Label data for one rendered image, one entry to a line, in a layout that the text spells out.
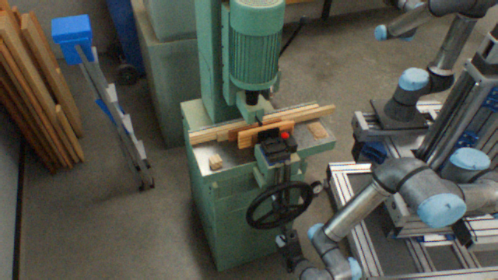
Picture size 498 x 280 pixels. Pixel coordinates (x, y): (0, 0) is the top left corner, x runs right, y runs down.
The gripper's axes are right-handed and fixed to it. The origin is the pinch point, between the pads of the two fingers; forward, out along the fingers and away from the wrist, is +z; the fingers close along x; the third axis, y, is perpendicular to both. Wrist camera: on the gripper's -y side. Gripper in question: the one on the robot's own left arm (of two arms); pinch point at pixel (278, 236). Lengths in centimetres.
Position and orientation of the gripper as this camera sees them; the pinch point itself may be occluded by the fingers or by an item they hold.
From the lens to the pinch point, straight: 151.4
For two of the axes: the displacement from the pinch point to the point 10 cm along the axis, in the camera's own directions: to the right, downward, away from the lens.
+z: -3.3, -2.5, 9.1
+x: 9.3, -2.4, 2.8
